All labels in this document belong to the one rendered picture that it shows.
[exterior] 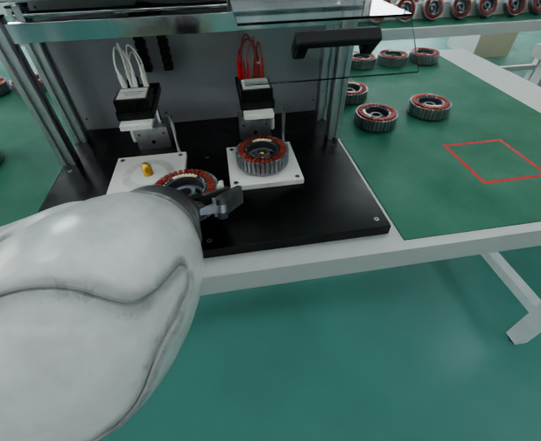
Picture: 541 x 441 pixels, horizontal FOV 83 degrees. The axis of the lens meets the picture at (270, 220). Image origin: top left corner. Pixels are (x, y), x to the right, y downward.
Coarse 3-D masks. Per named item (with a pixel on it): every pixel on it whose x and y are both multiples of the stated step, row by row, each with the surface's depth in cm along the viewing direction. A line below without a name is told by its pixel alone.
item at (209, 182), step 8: (168, 176) 52; (176, 176) 52; (184, 176) 52; (192, 176) 52; (200, 176) 52; (208, 176) 52; (160, 184) 50; (168, 184) 51; (176, 184) 52; (184, 184) 53; (192, 184) 53; (200, 184) 52; (208, 184) 50; (216, 184) 51; (192, 192) 50; (208, 216) 49
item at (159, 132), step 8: (168, 120) 74; (152, 128) 70; (160, 128) 70; (168, 128) 73; (136, 136) 71; (144, 136) 71; (152, 136) 72; (160, 136) 72; (168, 136) 72; (144, 144) 73; (152, 144) 73; (160, 144) 73; (168, 144) 74
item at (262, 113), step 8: (240, 80) 64; (240, 88) 61; (248, 88) 61; (256, 88) 61; (264, 88) 61; (272, 88) 61; (240, 96) 64; (248, 96) 61; (256, 96) 61; (264, 96) 62; (272, 96) 62; (240, 104) 63; (248, 104) 62; (256, 104) 62; (264, 104) 63; (272, 104) 63; (248, 112) 62; (256, 112) 62; (264, 112) 62; (272, 112) 62
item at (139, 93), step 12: (156, 84) 69; (120, 96) 59; (132, 96) 59; (144, 96) 59; (156, 96) 65; (120, 108) 59; (132, 108) 59; (144, 108) 59; (156, 108) 63; (120, 120) 60; (132, 120) 60; (144, 120) 60
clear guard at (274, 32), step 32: (256, 0) 50; (288, 0) 50; (320, 0) 50; (352, 0) 49; (256, 32) 40; (288, 32) 40; (384, 32) 42; (256, 64) 40; (288, 64) 40; (320, 64) 41; (352, 64) 41; (384, 64) 42; (416, 64) 42
